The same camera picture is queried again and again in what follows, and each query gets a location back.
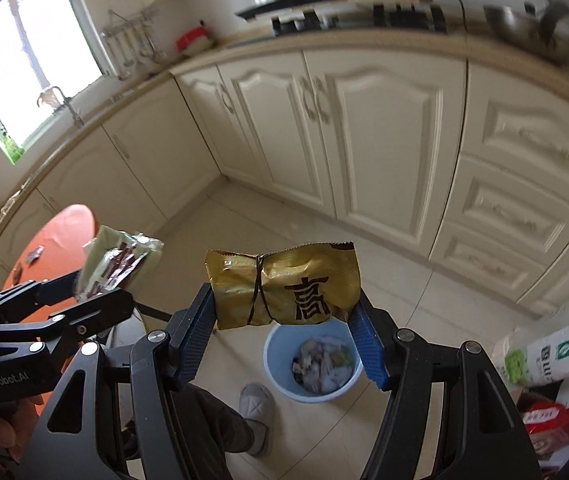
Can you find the chrome kitchen faucet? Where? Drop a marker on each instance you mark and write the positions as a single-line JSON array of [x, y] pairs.
[[55, 98]]

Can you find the green snack wrapper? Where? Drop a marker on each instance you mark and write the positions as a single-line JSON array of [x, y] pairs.
[[117, 260]]

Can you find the hanging utensil rack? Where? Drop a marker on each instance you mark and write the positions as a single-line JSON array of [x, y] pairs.
[[131, 43]]

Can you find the red lidded container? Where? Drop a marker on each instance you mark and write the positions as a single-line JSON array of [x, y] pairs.
[[196, 39]]

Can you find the person's left hand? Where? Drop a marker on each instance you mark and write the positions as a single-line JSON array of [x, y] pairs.
[[15, 433]]

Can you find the blue trash bin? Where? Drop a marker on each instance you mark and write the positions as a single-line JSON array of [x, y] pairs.
[[312, 363]]

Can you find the red package on floor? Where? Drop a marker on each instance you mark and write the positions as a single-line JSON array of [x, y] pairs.
[[547, 424]]

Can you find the cream lower cabinets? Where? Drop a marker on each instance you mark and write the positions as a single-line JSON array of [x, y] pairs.
[[461, 164]]

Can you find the grey slipper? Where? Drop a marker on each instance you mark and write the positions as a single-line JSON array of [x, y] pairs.
[[258, 408]]

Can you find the gold snack wrapper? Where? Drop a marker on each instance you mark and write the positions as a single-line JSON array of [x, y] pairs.
[[303, 285]]

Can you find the kitchen window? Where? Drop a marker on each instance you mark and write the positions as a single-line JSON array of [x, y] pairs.
[[42, 44]]

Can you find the frying pan with handle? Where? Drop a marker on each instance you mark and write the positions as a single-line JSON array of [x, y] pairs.
[[534, 33]]

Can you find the orange round table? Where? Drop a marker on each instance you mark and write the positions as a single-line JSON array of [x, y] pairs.
[[63, 237]]

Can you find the green dish soap bottle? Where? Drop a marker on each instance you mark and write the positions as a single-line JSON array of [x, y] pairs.
[[13, 150]]

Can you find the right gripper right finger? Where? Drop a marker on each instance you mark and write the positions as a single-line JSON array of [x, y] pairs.
[[481, 434]]

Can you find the white green rice bag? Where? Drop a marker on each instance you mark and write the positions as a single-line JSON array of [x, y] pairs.
[[533, 357]]

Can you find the black gas stove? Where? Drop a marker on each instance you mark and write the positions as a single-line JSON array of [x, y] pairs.
[[293, 17]]

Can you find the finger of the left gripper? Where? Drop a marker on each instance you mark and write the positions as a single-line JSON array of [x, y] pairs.
[[29, 297], [79, 317]]

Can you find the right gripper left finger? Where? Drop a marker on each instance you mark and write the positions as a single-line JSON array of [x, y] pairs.
[[79, 434]]

